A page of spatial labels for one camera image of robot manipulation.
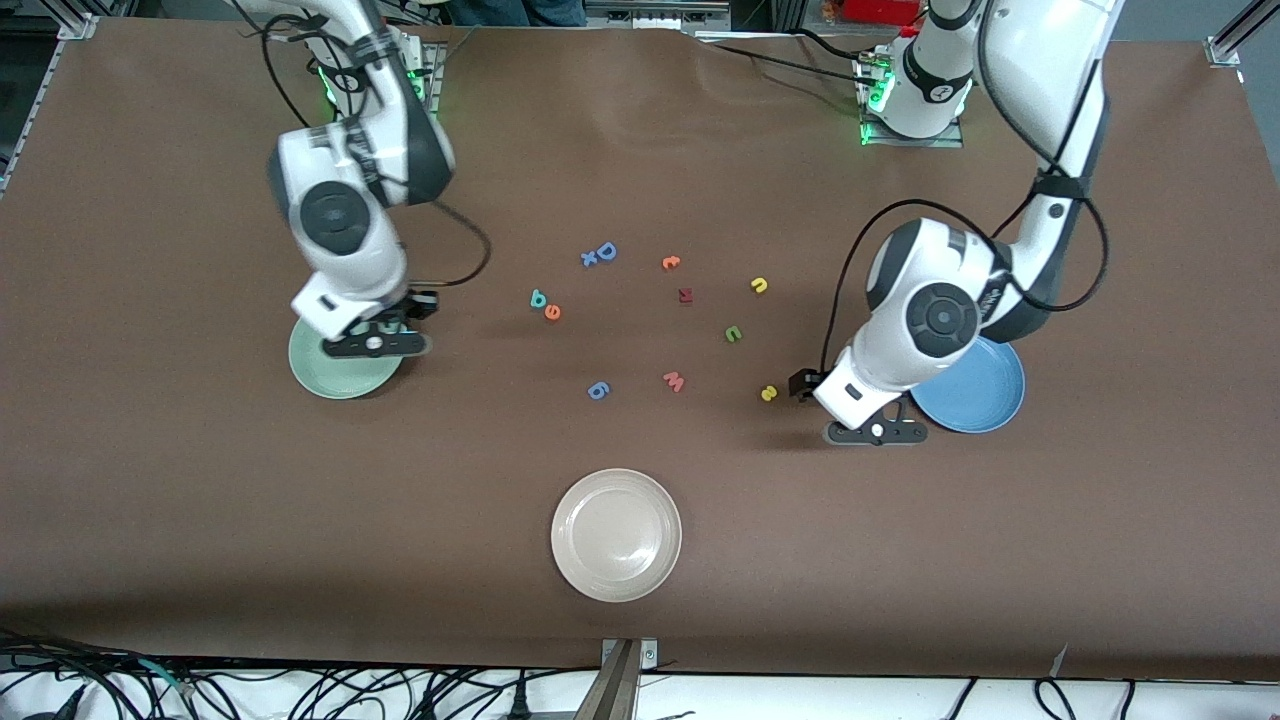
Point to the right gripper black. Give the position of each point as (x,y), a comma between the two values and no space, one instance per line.
(420,304)

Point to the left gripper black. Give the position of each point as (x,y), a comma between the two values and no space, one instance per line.
(806,384)

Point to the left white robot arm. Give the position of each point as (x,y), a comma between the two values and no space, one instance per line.
(930,310)

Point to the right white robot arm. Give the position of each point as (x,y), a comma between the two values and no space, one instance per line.
(340,220)

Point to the light green plate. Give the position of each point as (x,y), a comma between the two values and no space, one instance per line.
(340,378)

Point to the pink letter w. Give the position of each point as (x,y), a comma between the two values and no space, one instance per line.
(674,384)

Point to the blue plate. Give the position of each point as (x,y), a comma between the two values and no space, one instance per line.
(985,400)

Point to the blue letter D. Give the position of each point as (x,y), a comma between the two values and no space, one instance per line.
(600,253)

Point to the blue letter g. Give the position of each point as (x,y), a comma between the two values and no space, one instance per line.
(592,391)

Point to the brown table cover sheet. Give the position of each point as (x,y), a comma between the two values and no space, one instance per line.
(900,560)

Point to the beige plate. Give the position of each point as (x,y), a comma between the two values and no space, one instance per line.
(616,535)

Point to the person in blue jeans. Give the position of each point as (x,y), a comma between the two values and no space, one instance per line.
(500,10)

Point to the white paper scrap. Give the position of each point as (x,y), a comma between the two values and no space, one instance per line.
(1058,662)

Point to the red box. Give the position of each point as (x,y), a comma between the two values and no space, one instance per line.
(880,10)

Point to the black power plug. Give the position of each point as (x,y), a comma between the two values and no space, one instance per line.
(519,705)

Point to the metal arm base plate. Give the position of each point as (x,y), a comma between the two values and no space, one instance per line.
(437,65)
(940,142)

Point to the aluminium frame rail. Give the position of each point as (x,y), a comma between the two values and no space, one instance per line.
(1225,48)
(78,28)

